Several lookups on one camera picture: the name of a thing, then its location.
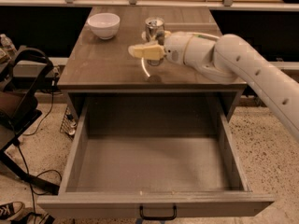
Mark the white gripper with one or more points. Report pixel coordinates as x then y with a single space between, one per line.
174 48

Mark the redbull can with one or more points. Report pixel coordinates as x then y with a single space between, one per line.
154 30

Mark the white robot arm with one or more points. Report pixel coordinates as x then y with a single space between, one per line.
225 58

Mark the white bowl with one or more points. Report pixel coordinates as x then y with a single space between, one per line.
104 25

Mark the grey cabinet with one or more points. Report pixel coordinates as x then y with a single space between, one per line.
97 66

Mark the open grey drawer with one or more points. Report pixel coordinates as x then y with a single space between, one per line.
156 151

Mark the clear plastic bottle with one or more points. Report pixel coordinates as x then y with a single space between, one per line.
8 45

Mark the black white sneaker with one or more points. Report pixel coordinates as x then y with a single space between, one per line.
10 211

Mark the black chair frame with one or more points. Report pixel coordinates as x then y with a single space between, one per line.
18 111

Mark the black drawer handle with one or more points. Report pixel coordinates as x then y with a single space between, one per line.
158 214

